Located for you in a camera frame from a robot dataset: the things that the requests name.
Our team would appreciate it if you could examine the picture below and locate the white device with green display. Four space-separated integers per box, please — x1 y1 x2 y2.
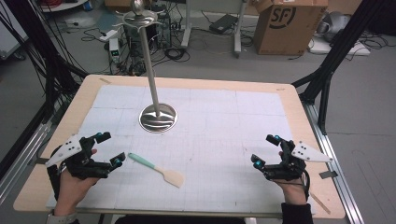
108 37 121 63

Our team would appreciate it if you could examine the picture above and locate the wrist watch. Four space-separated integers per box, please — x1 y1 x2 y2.
46 209 78 224

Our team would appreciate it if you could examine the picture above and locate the silver metal utensil stand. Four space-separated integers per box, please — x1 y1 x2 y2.
113 0 178 134

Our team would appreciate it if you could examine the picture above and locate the white round table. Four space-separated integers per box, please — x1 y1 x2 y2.
39 0 90 13

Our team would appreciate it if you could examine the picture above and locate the white flat board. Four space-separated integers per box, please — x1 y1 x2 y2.
307 36 372 57

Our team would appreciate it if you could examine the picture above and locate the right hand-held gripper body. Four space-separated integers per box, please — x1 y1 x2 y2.
263 139 334 182

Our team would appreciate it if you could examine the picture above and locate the brown cardboard box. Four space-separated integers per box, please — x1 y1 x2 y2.
251 0 330 57

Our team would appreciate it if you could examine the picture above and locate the silver rounded appliance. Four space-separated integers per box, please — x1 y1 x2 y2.
317 10 352 43

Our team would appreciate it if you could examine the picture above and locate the white gridded mat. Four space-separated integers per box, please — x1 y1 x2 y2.
46 84 316 217

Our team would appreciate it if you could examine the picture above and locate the black flat device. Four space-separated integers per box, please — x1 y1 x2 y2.
208 13 240 35

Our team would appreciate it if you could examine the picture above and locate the black gripper strap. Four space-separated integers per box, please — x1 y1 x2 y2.
46 163 63 202

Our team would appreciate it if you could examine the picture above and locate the white stand leg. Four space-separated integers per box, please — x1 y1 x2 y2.
233 0 248 59
180 0 192 49

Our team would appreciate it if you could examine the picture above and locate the black computer tower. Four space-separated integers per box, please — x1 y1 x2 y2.
123 8 173 59

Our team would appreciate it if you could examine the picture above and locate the black metal frame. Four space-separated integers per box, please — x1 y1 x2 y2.
0 0 90 125
291 0 386 135

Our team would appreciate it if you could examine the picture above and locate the thin wooden stick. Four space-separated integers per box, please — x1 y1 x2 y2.
309 191 332 216

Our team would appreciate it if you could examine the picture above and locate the aluminium rail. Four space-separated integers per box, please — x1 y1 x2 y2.
302 102 366 224
0 119 54 204

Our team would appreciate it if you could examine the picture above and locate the black sleeve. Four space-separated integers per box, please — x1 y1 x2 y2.
280 202 315 224

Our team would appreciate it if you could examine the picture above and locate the grey tape piece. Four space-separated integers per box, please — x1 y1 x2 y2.
318 170 339 180
28 157 51 166

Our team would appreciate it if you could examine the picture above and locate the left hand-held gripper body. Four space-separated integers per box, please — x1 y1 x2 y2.
45 133 112 181

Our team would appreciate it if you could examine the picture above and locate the person's right hand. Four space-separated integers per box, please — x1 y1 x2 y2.
276 150 310 207

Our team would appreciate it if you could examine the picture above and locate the coiled black cable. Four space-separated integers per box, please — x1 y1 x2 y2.
163 46 191 63

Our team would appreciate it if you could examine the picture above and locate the person's left hand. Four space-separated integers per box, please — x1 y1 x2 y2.
54 148 99 217

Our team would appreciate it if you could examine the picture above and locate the green-handled wooden spatula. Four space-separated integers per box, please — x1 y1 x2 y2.
127 152 186 189

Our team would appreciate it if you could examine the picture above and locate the white power strip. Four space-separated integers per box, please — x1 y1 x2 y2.
98 29 121 43

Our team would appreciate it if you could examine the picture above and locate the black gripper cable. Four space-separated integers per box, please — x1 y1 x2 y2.
301 171 312 202

